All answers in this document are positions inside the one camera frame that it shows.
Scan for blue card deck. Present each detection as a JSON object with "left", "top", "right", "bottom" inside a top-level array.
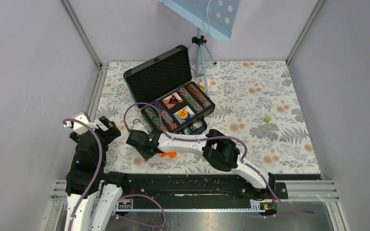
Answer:
[{"left": 173, "top": 105, "right": 196, "bottom": 124}]

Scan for yellow big blind button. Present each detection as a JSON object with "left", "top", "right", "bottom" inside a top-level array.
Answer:
[{"left": 177, "top": 109, "right": 190, "bottom": 120}]

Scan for blue small blind button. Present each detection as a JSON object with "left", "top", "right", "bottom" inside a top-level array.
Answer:
[{"left": 178, "top": 114, "right": 191, "bottom": 123}]

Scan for black all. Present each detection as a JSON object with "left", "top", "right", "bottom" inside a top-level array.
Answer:
[{"left": 166, "top": 94, "right": 181, "bottom": 108}]

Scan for black poker set case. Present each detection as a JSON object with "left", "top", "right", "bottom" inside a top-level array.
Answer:
[{"left": 123, "top": 45, "right": 215, "bottom": 134}]

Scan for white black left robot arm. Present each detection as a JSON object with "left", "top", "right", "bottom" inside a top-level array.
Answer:
[{"left": 63, "top": 113, "right": 121, "bottom": 231}]

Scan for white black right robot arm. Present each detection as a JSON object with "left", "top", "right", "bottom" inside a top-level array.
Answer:
[{"left": 126, "top": 129, "right": 289, "bottom": 200}]

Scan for orange curved toy block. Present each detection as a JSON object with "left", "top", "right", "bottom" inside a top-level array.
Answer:
[{"left": 159, "top": 152, "right": 177, "bottom": 158}]

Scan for red yellow chip row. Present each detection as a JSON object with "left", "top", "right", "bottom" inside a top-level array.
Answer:
[{"left": 169, "top": 122, "right": 178, "bottom": 131}]

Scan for green chip row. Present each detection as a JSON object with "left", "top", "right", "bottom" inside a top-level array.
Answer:
[{"left": 145, "top": 106, "right": 161, "bottom": 130}]

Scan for teal toy block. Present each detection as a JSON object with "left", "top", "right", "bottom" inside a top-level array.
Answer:
[{"left": 185, "top": 128, "right": 204, "bottom": 135}]

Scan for red card deck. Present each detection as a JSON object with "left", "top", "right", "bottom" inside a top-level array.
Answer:
[{"left": 162, "top": 92, "right": 183, "bottom": 109}]

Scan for orange blue chip row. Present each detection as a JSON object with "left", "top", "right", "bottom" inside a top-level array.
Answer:
[{"left": 187, "top": 83, "right": 211, "bottom": 108}]

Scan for blue tripod stand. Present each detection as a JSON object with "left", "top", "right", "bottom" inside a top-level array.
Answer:
[{"left": 187, "top": 27, "right": 217, "bottom": 98}]

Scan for floral table mat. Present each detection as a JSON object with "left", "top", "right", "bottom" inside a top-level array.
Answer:
[{"left": 96, "top": 61, "right": 321, "bottom": 174}]

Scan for green toy cube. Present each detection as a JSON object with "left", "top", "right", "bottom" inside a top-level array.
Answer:
[{"left": 264, "top": 116, "right": 272, "bottom": 123}]

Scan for blue perforated board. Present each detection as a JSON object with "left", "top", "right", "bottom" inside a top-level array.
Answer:
[{"left": 161, "top": 0, "right": 240, "bottom": 41}]

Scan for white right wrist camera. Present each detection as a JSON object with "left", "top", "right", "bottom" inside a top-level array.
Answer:
[{"left": 131, "top": 122, "right": 149, "bottom": 134}]

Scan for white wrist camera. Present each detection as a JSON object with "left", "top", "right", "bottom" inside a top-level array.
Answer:
[
  {"left": 63, "top": 112, "right": 99, "bottom": 135},
  {"left": 131, "top": 122, "right": 149, "bottom": 134}
]

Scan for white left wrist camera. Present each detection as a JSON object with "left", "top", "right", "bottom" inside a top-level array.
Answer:
[{"left": 63, "top": 112, "right": 99, "bottom": 135}]

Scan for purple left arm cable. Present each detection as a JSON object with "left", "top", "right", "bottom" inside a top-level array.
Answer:
[{"left": 62, "top": 118, "right": 168, "bottom": 231}]

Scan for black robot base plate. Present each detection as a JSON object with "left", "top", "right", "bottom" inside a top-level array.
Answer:
[{"left": 99, "top": 173, "right": 289, "bottom": 210}]

